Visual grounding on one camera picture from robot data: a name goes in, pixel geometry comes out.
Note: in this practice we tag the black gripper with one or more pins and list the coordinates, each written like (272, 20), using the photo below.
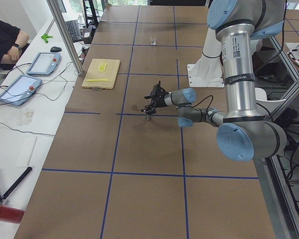
(160, 101)

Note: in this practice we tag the clear glass shaker cup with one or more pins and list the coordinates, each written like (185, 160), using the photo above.
(153, 41)

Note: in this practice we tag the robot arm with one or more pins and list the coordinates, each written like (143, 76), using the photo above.
(242, 134)

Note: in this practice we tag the yellow plastic knife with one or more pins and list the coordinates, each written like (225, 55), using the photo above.
(98, 80)

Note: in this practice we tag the lemon slices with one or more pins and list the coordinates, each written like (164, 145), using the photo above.
(102, 66)

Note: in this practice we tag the wooden cutting board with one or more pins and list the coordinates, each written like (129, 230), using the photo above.
(110, 73)

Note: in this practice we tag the black keyboard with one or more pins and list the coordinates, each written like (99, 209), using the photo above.
(74, 31)

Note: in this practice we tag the black computer mouse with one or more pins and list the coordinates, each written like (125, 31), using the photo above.
(55, 49)

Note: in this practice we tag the white chair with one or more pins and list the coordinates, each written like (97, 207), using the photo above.
(261, 97)

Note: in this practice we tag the far teach pendant tablet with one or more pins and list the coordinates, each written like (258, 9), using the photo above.
(44, 64)

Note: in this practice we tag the teach pendant tablet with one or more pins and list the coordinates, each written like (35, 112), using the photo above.
(21, 90)
(44, 64)

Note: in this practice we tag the green plastic clamp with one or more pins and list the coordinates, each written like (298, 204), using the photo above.
(45, 37)

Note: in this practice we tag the crumpled white tissue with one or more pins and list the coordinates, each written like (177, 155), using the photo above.
(24, 117)

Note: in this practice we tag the near teach pendant tablet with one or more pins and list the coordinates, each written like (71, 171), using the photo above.
(21, 90)

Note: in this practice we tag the black rod tool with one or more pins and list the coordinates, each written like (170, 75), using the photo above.
(16, 183)

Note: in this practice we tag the seated person in black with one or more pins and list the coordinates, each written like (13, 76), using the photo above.
(13, 43)

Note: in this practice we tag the red cylinder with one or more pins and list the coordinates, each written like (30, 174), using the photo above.
(10, 215)

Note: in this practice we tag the aluminium frame post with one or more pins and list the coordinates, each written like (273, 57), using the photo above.
(58, 17)

